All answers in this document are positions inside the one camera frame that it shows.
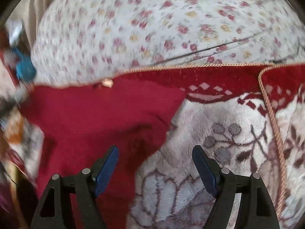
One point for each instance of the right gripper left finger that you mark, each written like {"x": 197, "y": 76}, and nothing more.
{"x": 54, "y": 209}

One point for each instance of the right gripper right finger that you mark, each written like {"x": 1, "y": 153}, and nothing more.
{"x": 256, "y": 209}

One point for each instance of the dark red small garment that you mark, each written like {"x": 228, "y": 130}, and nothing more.
{"x": 81, "y": 123}

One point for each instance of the red and white plush blanket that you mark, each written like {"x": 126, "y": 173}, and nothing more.
{"x": 249, "y": 118}

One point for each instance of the blue plastic bag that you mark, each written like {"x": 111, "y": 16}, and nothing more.
{"x": 25, "y": 70}

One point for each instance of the white floral quilt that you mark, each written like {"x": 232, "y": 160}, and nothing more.
{"x": 83, "y": 41}

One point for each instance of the beige curtain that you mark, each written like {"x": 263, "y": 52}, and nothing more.
{"x": 30, "y": 12}

